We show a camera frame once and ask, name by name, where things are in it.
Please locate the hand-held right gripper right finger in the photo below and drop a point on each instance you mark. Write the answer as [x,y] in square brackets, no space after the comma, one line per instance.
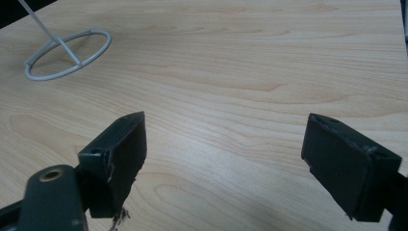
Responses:
[343,166]

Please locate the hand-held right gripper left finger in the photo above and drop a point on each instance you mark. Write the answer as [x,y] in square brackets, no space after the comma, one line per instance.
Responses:
[123,160]

